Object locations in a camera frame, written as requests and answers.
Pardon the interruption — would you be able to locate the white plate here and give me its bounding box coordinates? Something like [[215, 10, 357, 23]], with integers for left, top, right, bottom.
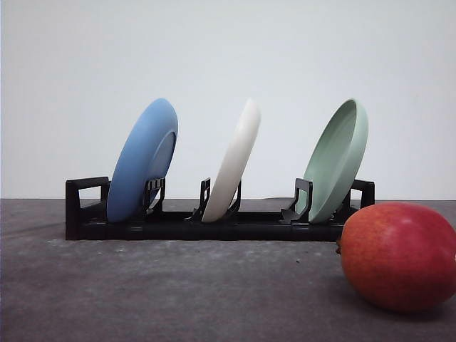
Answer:
[[202, 98, 261, 222]]

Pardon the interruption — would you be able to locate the red pomegranate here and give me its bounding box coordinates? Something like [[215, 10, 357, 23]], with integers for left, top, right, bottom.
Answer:
[[336, 202, 456, 313]]

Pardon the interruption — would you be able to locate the blue plate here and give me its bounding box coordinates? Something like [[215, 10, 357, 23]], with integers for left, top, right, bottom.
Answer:
[[107, 98, 179, 223]]

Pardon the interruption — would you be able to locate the green plate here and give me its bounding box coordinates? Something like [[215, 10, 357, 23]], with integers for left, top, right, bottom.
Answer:
[[296, 98, 369, 223]]

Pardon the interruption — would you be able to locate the black dish rack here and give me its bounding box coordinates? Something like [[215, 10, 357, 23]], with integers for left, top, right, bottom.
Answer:
[[65, 177, 375, 242]]

